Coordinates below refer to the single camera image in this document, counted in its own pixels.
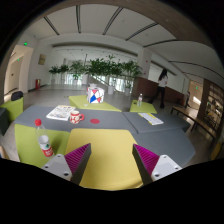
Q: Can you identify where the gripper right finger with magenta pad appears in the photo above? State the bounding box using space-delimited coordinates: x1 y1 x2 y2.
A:
132 144 181 185

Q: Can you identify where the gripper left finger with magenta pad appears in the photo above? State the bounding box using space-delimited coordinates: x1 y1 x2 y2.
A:
42 143 91 185

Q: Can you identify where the clear water bottle red label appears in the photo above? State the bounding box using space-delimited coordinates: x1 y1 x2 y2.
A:
35 119 54 158

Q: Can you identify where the small distant water bottle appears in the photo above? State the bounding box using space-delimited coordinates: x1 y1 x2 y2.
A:
137 93 143 106

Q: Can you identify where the red and white mug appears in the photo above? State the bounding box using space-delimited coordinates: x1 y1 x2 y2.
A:
70 110 85 124

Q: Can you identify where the yellow booklet on table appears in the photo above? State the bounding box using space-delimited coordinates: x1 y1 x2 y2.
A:
140 113 163 125

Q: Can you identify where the red round coaster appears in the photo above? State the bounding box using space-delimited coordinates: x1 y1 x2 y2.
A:
90 119 100 124

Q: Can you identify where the open magazine on table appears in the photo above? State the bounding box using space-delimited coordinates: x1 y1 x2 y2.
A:
46 105 74 121

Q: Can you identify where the wooden bench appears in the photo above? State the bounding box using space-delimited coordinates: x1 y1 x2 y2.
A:
170 106 217 146

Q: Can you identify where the colourful geometric cube box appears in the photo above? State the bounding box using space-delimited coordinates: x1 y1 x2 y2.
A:
87 87 105 104

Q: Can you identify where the green chair with black bag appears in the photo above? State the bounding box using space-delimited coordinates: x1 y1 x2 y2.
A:
0 91 24 122

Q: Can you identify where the wooden bookshelf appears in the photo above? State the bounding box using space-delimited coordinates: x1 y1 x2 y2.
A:
197 79 224 138

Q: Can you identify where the red fire extinguisher box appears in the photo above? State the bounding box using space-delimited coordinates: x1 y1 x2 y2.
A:
35 79 41 90

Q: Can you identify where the row of potted plants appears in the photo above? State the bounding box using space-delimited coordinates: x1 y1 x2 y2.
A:
49 55 142 88

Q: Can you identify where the wall picture frame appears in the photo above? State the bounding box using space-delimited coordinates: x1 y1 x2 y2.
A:
38 54 46 65

